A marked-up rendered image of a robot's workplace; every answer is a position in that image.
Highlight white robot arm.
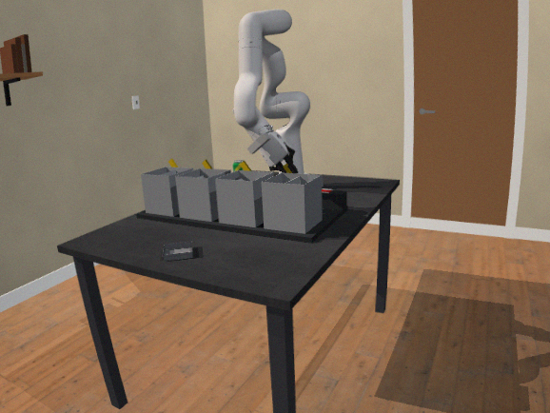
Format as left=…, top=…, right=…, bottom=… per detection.
left=232, top=10, right=310, bottom=174

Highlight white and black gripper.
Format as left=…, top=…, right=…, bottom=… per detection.
left=259, top=131, right=298, bottom=173

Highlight green drink can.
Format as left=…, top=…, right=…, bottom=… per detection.
left=233, top=160, right=243, bottom=172

